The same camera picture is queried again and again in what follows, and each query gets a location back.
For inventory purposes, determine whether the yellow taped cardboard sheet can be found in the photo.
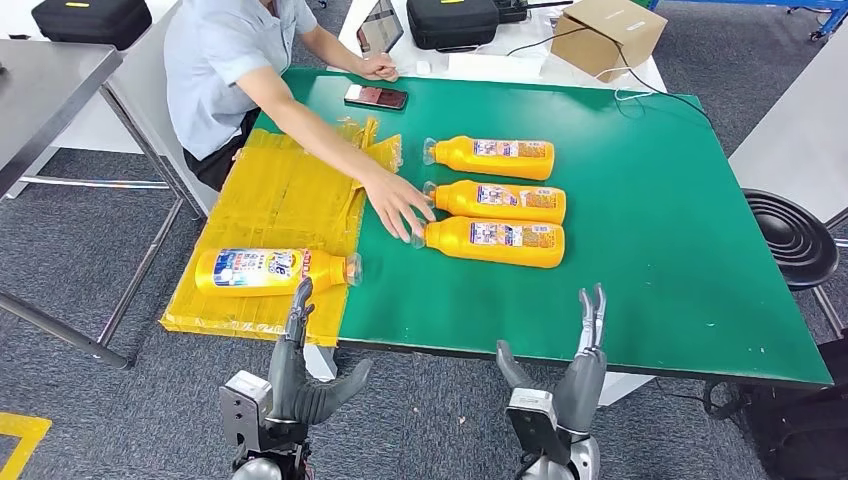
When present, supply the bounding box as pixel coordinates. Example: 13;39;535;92
160;115;404;348

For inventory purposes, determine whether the person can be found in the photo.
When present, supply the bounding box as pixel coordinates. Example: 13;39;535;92
163;0;439;244

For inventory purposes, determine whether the light grey table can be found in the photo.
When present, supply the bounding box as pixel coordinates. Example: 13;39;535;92
728;19;848;230
49;0;221;217

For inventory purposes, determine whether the white table leg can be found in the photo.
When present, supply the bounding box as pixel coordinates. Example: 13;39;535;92
303;343;339;384
599;370;657;407

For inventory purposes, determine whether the black bag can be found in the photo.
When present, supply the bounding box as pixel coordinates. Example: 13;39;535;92
703;331;848;480

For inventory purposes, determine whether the white cable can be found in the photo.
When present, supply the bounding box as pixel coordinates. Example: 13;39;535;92
594;66;655;102

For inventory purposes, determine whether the dark smartphone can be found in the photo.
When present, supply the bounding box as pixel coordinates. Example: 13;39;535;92
343;84;409;112

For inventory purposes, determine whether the green table mat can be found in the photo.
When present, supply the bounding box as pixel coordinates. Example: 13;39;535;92
254;66;834;388

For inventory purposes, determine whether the tablet computer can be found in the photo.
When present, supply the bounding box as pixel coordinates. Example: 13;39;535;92
355;0;405;56

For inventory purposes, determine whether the black cable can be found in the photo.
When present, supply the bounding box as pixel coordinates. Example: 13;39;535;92
504;26;713;127

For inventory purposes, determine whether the black walkie talkie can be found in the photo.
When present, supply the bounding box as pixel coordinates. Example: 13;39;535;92
494;0;574;24

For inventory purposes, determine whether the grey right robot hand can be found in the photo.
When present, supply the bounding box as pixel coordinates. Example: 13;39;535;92
496;284;607;437

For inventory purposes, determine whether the person's left hand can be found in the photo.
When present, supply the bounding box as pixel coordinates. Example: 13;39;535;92
354;52;400;83

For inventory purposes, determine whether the black carrying case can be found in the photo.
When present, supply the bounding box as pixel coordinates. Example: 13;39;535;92
31;0;154;52
406;0;500;52

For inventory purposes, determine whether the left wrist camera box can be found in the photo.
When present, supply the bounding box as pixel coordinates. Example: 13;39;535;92
219;370;273;452

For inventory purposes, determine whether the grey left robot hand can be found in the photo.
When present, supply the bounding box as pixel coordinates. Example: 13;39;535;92
268;278;374;425

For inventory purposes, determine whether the flat white box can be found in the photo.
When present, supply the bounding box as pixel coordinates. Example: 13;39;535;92
448;51;549;82

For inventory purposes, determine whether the blue metal frame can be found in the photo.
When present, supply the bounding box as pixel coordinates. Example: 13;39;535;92
647;0;848;42

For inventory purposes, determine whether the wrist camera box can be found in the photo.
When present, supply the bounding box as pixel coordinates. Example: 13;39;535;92
505;388;572;466
219;370;273;452

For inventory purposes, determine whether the brown cardboard box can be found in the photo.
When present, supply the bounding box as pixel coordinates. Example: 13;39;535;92
550;0;668;83

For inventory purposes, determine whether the person's right hand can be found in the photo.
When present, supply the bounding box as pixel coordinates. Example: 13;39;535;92
362;168;437;244

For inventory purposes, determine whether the orange detergent bottle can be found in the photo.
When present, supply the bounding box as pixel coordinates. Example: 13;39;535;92
422;180;568;226
193;248;364;299
422;135;556;181
410;216;566;270

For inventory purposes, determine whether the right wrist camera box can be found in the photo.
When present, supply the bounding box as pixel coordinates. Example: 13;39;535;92
505;388;572;466

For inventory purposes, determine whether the steel table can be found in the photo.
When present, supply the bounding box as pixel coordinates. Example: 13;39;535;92
0;38;207;370

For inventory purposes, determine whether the black round stool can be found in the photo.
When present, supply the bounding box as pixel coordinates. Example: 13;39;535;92
741;188;846;339

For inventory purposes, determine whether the white table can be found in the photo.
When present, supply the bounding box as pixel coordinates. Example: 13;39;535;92
327;0;667;94

